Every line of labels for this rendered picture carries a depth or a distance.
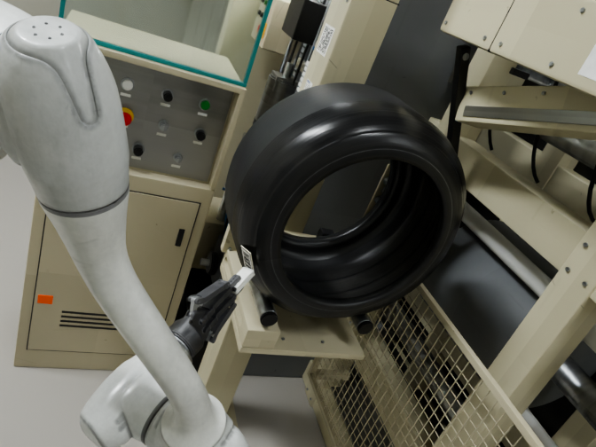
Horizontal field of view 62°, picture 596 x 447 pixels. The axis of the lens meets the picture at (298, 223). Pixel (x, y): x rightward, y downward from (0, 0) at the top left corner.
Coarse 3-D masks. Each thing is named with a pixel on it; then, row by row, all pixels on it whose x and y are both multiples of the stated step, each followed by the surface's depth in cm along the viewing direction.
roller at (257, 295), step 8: (256, 288) 128; (256, 296) 126; (264, 296) 125; (256, 304) 125; (264, 304) 123; (272, 304) 124; (264, 312) 121; (272, 312) 121; (264, 320) 121; (272, 320) 122
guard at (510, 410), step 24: (384, 312) 159; (360, 336) 169; (456, 336) 127; (432, 360) 135; (480, 360) 121; (312, 384) 192; (384, 384) 152; (408, 384) 142; (480, 384) 118; (384, 408) 150; (432, 408) 132; (504, 408) 110; (336, 432) 173; (360, 432) 159; (408, 432) 138; (432, 432) 130; (456, 432) 123; (528, 432) 104
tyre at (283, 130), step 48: (336, 96) 110; (384, 96) 113; (240, 144) 118; (288, 144) 102; (336, 144) 100; (384, 144) 102; (432, 144) 107; (240, 192) 109; (288, 192) 102; (384, 192) 146; (432, 192) 135; (240, 240) 110; (288, 240) 144; (336, 240) 148; (384, 240) 148; (432, 240) 123; (288, 288) 116; (336, 288) 140; (384, 288) 127
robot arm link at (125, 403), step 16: (128, 368) 86; (144, 368) 87; (112, 384) 84; (128, 384) 84; (144, 384) 84; (96, 400) 82; (112, 400) 82; (128, 400) 82; (144, 400) 82; (160, 400) 83; (80, 416) 82; (96, 416) 81; (112, 416) 81; (128, 416) 81; (144, 416) 81; (96, 432) 80; (112, 432) 80; (128, 432) 82; (144, 432) 81
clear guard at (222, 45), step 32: (64, 0) 132; (96, 0) 134; (128, 0) 136; (160, 0) 138; (192, 0) 140; (224, 0) 143; (256, 0) 145; (96, 32) 138; (128, 32) 140; (160, 32) 143; (192, 32) 145; (224, 32) 147; (256, 32) 150; (192, 64) 150; (224, 64) 152
